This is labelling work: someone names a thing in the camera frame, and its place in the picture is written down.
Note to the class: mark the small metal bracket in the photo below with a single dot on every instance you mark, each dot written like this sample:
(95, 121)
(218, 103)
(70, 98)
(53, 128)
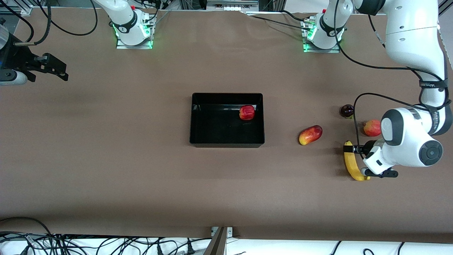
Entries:
(230, 231)

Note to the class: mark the yellow banana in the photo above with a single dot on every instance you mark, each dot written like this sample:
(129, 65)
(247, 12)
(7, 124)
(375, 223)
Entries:
(350, 164)

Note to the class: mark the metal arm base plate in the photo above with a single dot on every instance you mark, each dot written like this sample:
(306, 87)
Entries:
(320, 50)
(134, 46)

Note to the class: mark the red yellow mango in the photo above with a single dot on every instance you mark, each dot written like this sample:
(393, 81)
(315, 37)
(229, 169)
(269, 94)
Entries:
(310, 135)

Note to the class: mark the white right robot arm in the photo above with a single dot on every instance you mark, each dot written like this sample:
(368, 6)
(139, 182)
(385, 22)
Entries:
(124, 17)

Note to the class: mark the aluminium frame rail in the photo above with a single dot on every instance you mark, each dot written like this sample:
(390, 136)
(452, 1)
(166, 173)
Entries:
(14, 9)

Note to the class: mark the red apple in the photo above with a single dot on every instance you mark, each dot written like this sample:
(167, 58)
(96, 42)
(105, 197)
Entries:
(247, 112)

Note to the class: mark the black plastic box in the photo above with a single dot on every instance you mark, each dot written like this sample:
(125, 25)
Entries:
(219, 131)

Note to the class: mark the grey device with ports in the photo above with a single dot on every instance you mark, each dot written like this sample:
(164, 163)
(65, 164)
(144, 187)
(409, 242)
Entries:
(231, 4)

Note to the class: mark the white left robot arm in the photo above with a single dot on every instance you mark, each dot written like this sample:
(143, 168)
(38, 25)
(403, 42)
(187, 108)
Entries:
(410, 35)

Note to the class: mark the black power plug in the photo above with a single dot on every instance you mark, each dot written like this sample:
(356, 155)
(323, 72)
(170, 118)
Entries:
(159, 248)
(190, 248)

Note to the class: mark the dark slanted post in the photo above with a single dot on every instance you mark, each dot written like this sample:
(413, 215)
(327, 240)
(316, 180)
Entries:
(216, 244)

